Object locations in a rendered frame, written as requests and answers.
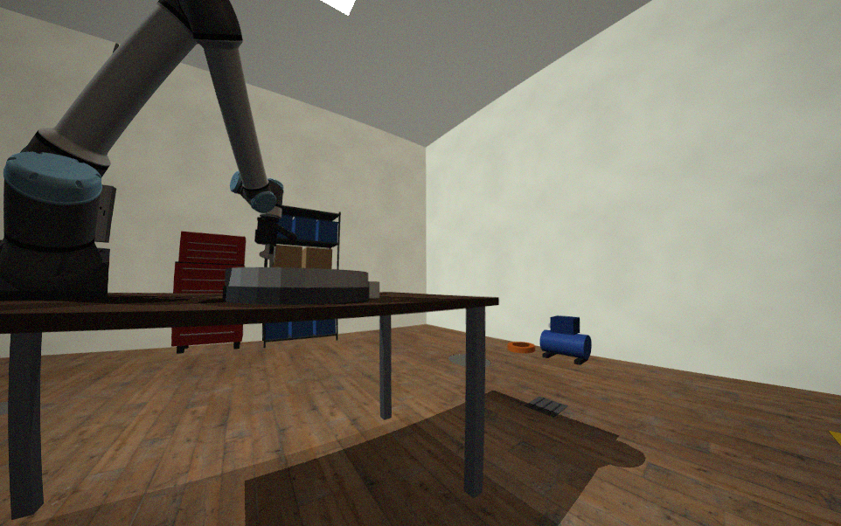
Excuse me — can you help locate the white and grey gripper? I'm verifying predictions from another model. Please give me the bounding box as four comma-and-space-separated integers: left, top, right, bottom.
254, 216, 279, 267

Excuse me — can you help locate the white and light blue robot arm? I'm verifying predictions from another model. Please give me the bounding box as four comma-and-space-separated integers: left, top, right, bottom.
0, 0, 283, 287

